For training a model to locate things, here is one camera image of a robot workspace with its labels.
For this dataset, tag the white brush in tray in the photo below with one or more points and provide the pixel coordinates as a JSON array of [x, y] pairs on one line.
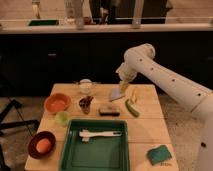
[[87, 135]]

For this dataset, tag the grey blue cloth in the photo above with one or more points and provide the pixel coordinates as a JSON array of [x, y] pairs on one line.
[[116, 94]]

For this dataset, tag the brown sponge block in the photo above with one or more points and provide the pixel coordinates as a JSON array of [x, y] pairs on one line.
[[109, 110]]

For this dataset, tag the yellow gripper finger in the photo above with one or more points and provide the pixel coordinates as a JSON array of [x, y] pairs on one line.
[[123, 85]]

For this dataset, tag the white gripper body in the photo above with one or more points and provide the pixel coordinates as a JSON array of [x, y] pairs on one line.
[[126, 73]]

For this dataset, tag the small green cup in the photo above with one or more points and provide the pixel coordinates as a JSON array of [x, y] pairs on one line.
[[62, 118]]

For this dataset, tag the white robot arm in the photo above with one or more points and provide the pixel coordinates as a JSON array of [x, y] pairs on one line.
[[192, 96]]

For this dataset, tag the teal green sponge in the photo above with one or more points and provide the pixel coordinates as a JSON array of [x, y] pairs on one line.
[[158, 154]]

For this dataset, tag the yellow banana piece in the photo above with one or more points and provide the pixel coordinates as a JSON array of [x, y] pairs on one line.
[[133, 97]]

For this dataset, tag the wooden table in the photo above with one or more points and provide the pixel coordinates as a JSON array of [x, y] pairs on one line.
[[147, 131]]

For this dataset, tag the dark glass with utensils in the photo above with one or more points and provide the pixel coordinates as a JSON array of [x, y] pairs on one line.
[[85, 103]]

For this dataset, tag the green plastic tray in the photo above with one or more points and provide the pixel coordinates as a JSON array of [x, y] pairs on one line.
[[99, 153]]

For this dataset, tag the person in background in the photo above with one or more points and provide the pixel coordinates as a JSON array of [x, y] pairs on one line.
[[103, 11]]

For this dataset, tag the green cucumber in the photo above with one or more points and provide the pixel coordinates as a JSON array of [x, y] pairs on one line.
[[130, 108]]

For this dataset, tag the dark bowl with orange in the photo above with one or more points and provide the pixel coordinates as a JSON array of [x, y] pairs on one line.
[[41, 144]]

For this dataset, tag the white cup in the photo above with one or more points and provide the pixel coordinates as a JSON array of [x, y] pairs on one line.
[[85, 85]]

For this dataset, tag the black folding stand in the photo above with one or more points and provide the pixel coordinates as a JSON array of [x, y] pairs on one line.
[[12, 104]]

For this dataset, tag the orange red bowl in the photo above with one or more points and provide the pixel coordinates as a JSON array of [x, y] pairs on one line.
[[57, 102]]

